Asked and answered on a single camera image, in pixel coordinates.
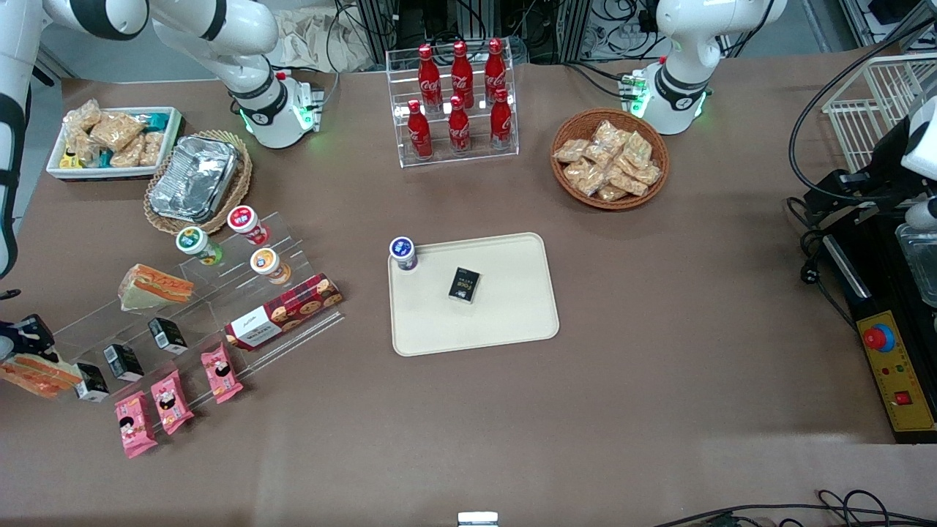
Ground white wire basket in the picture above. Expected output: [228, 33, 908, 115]
[821, 53, 937, 173]

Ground beige crumpled cloth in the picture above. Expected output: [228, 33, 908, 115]
[264, 7, 374, 74]

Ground red cookie box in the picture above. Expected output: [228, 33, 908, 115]
[225, 274, 343, 351]

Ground white rectangular bin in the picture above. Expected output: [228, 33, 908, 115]
[45, 107, 184, 182]

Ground oval light wicker basket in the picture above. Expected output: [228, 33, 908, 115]
[143, 130, 253, 236]

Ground round brown wicker basket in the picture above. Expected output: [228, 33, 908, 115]
[550, 108, 671, 211]

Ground red emergency stop button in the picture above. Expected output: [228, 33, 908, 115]
[862, 323, 896, 354]

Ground black machine base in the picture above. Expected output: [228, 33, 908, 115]
[820, 220, 937, 445]

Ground long black cable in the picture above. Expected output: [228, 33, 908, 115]
[788, 15, 937, 206]

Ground pink snack packet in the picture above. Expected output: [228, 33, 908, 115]
[115, 391, 158, 459]
[151, 370, 195, 436]
[201, 343, 244, 405]

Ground small black box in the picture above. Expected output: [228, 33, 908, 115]
[448, 267, 482, 303]

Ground silver foil container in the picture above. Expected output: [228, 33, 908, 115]
[149, 135, 244, 223]

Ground clear acrylic stepped stand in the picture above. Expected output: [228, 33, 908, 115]
[55, 212, 345, 403]

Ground red cola bottle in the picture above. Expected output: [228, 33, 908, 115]
[448, 96, 471, 154]
[407, 100, 433, 160]
[451, 41, 474, 107]
[485, 38, 507, 103]
[419, 45, 442, 111]
[490, 89, 513, 149]

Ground beige plastic tray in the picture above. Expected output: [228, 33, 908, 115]
[387, 232, 561, 357]

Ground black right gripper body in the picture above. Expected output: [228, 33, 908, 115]
[0, 289, 30, 359]

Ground green-lid cup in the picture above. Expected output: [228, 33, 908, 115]
[176, 227, 224, 266]

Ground clear acrylic bottle rack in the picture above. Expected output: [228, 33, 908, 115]
[386, 40, 520, 169]

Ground orange-lid cup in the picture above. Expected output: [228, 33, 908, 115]
[250, 248, 292, 285]

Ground blue-lid yogurt cup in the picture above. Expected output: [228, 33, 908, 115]
[389, 236, 419, 272]

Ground black floor cables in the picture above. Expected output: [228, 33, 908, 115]
[652, 489, 937, 527]

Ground yellow control panel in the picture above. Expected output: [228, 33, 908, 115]
[855, 310, 937, 434]

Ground small black carton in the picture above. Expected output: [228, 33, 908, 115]
[75, 364, 110, 403]
[148, 318, 189, 355]
[103, 344, 144, 382]

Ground red-lid cup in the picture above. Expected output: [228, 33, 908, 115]
[227, 206, 270, 246]

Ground triangle sandwich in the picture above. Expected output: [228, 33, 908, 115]
[0, 354, 83, 399]
[119, 264, 195, 313]

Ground clear plastic container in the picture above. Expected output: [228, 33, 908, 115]
[895, 223, 937, 308]

